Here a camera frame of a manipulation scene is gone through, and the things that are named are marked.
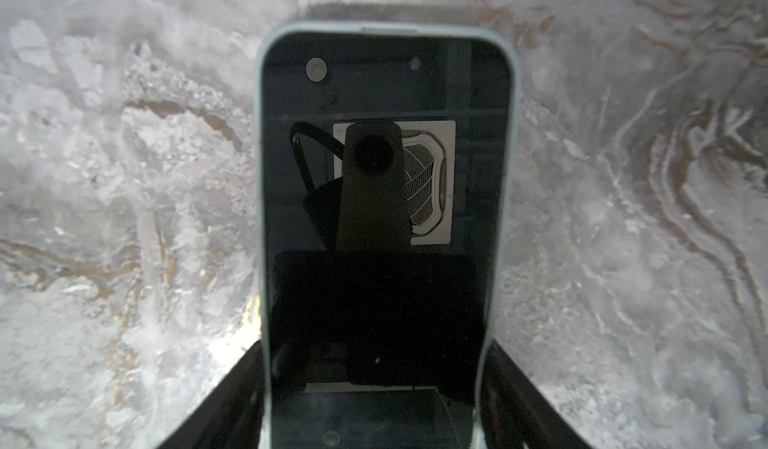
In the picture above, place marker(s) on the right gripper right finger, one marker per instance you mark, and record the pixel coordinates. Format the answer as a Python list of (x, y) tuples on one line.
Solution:
[(514, 414)]

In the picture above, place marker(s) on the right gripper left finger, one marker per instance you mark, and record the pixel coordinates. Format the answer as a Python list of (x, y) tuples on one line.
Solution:
[(231, 416)]

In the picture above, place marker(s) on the phone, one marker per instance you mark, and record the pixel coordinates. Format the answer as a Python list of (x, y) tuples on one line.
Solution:
[(384, 151)]

